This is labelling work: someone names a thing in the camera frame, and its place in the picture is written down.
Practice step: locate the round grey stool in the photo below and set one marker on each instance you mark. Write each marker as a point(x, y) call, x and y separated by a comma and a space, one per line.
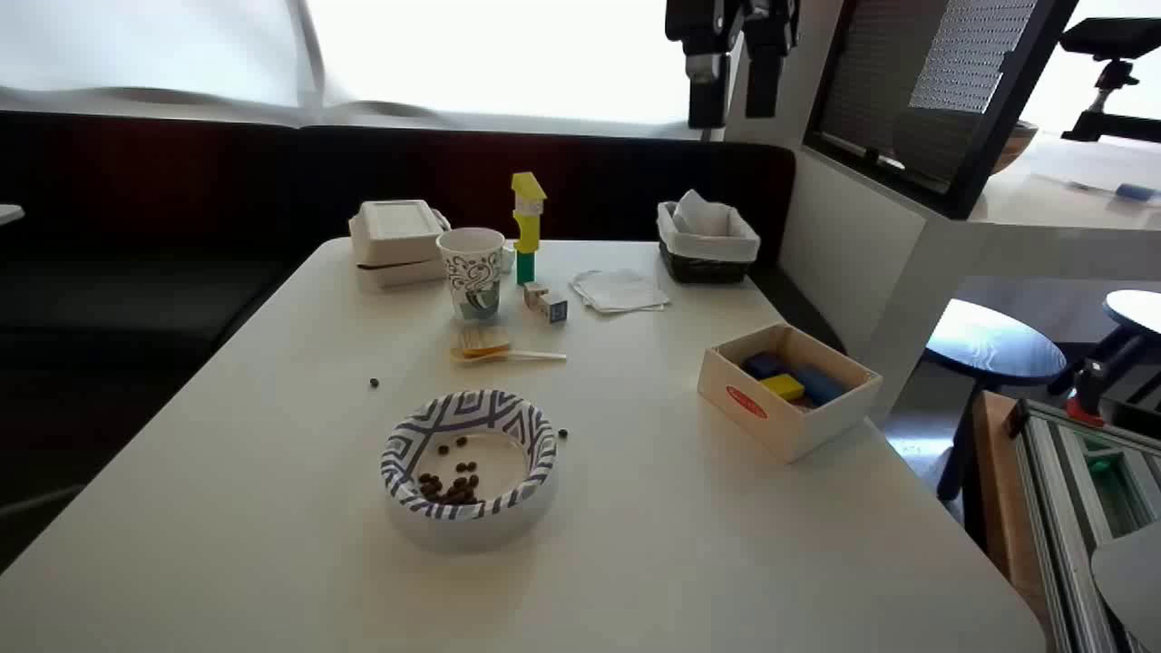
point(992, 341)

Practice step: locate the white paper napkin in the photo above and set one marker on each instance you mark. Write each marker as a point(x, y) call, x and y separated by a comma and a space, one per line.
point(617, 291)

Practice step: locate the round white stool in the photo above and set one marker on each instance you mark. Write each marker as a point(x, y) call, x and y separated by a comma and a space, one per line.
point(1136, 310)

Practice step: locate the wooden board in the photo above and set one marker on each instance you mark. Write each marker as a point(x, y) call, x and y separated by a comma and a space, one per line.
point(998, 483)

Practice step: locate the black white patterned plate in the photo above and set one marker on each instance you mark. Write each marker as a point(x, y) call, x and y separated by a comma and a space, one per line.
point(484, 418)

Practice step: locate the green cylinder toy block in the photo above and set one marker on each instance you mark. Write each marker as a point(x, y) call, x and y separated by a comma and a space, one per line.
point(526, 268)

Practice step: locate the dark basket with white liner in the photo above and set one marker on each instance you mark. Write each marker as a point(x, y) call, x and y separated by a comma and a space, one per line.
point(708, 252)

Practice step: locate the red clamp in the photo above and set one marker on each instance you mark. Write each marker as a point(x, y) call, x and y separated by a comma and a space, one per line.
point(1085, 384)

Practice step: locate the aluminium profile frame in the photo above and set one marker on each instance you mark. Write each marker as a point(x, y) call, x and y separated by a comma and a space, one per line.
point(1075, 509)

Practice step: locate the patterned paper coffee cup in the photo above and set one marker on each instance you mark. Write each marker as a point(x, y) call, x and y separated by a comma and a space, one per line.
point(473, 274)

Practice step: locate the yellow wedge toy block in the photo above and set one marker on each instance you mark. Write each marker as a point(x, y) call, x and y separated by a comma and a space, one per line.
point(526, 185)

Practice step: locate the dark bench sofa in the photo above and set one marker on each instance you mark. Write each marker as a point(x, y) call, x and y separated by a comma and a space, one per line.
point(145, 183)

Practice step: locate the thin wooden stick block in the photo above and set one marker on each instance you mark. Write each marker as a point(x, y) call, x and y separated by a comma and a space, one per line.
point(538, 357)

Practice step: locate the heap of coffee beans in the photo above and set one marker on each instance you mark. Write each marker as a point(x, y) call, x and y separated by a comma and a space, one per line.
point(456, 487)

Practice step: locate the black computer monitor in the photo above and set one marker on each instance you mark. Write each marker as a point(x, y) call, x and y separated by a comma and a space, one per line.
point(893, 85)

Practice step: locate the small printed letter cube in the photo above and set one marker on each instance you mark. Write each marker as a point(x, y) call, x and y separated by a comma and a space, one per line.
point(558, 310)
point(535, 295)

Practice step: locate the yellow toy block in box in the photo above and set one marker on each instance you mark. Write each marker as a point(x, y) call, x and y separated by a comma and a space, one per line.
point(784, 384)

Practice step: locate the white paper sheet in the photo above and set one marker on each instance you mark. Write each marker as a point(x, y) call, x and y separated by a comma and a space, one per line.
point(702, 211)

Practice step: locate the white foam takeout box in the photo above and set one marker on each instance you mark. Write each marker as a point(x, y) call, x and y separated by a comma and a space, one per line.
point(398, 237)

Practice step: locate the yellow upright toy block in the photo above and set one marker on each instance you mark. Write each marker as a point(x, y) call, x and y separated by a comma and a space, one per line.
point(526, 231)

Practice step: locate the white wooden box red label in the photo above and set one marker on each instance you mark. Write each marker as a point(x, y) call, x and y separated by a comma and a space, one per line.
point(784, 418)

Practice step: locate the white desk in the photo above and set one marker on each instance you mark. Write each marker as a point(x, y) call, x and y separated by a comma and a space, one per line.
point(873, 258)

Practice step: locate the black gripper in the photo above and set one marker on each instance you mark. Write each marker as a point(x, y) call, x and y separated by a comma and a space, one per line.
point(726, 20)

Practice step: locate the wooden utensil on table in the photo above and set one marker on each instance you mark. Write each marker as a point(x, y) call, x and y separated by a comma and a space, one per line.
point(484, 354)

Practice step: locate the blue toy block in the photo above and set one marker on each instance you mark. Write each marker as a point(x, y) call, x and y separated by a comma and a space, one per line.
point(822, 384)
point(762, 365)

